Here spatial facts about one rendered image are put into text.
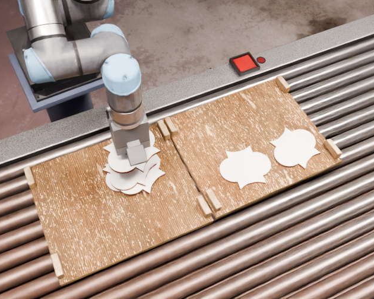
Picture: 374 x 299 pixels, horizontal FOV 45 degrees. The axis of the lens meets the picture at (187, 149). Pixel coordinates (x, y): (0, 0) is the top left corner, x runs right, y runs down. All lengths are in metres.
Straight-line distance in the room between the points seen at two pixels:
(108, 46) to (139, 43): 1.94
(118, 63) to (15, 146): 0.57
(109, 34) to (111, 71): 0.13
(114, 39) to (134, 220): 0.47
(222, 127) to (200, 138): 0.08
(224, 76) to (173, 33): 1.51
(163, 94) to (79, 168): 0.36
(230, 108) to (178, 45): 1.56
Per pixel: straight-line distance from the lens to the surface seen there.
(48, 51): 1.00
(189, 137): 1.32
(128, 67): 0.93
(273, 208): 1.26
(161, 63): 2.80
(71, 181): 1.28
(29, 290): 1.20
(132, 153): 1.08
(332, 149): 1.36
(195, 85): 1.48
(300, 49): 1.65
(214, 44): 2.94
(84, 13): 1.40
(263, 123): 1.38
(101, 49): 1.00
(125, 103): 0.96
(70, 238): 1.20
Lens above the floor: 2.03
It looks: 57 degrees down
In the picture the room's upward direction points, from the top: 3 degrees clockwise
